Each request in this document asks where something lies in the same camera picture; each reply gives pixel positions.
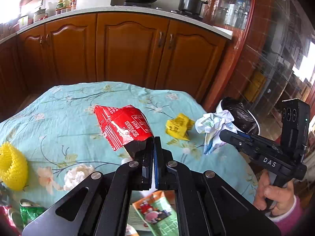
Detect white paper ball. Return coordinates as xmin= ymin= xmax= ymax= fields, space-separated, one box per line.
xmin=195 ymin=110 xmax=237 ymax=155

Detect red snack wrapper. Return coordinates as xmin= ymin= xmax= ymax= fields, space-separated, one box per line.
xmin=94 ymin=105 xmax=153 ymax=151

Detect green drink carton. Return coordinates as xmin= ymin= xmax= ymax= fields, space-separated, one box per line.
xmin=132 ymin=191 xmax=179 ymax=235

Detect white foam sponge block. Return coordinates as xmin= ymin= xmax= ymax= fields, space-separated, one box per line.
xmin=121 ymin=157 xmax=133 ymax=165

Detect red and white milk carton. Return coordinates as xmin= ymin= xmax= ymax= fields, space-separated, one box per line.
xmin=1 ymin=206 xmax=23 ymax=235

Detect pink right sleeve forearm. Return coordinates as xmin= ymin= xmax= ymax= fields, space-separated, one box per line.
xmin=269 ymin=195 xmax=303 ymax=235

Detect white trash bin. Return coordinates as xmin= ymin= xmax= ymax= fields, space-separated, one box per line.
xmin=216 ymin=97 xmax=261 ymax=136

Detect wooden lower kitchen cabinets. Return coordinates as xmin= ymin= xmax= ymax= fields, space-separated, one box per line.
xmin=1 ymin=12 xmax=227 ymax=120

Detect white kitchen countertop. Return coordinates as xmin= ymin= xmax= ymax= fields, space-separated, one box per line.
xmin=0 ymin=5 xmax=234 ymax=45

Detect right hand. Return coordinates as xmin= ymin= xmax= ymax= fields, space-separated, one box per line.
xmin=253 ymin=170 xmax=295 ymax=216

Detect yellow snack wrapper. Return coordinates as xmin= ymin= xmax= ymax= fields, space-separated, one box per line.
xmin=166 ymin=113 xmax=195 ymax=141

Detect white crumpled tissue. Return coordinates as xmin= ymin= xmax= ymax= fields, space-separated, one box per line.
xmin=63 ymin=164 xmax=95 ymax=191

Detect glass sliding door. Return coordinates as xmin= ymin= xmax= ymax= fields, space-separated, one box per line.
xmin=203 ymin=0 xmax=314 ymax=132

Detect floral teal tablecloth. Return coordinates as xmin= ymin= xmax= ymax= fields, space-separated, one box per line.
xmin=0 ymin=81 xmax=258 ymax=236

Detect green foil wrapper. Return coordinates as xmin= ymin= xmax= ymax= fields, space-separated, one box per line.
xmin=20 ymin=199 xmax=46 ymax=228

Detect yellow foam fruit net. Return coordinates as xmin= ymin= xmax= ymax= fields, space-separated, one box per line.
xmin=0 ymin=142 xmax=28 ymax=191

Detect black cooking pot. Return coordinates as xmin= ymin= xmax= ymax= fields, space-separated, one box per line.
xmin=178 ymin=0 xmax=208 ymax=16

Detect condiment bottles on counter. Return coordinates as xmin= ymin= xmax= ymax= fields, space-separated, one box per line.
xmin=56 ymin=0 xmax=76 ymax=15

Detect small pot on counter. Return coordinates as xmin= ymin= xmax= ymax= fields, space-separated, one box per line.
xmin=33 ymin=7 xmax=48 ymax=22

